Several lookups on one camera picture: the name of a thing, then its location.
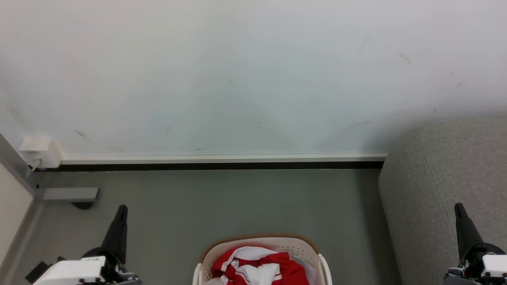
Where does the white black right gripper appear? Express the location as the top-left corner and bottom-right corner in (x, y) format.
(443, 202), (507, 285)

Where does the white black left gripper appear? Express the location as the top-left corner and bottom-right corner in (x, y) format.
(33, 204), (141, 285)

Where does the red and white jersey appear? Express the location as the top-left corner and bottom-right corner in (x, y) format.
(206, 246), (310, 285)

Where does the grey fabric sofa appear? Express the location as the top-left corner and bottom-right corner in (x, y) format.
(378, 118), (507, 285)

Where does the light blue cloth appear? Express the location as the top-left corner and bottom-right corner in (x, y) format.
(291, 257), (320, 285)

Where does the grey metal foot bar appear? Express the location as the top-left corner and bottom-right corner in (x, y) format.
(42, 187), (99, 202)

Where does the small black block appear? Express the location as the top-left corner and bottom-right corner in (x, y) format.
(25, 261), (52, 284)

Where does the grey framed beige panel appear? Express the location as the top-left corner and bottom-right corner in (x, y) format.
(0, 134), (45, 277)

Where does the white and black baseboard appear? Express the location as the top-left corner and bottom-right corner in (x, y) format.
(59, 153), (388, 171)

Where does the cream perforated laundry basket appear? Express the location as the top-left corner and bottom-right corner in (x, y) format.
(193, 234), (333, 285)

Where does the white wall socket box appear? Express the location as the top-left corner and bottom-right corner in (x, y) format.
(19, 137), (63, 171)

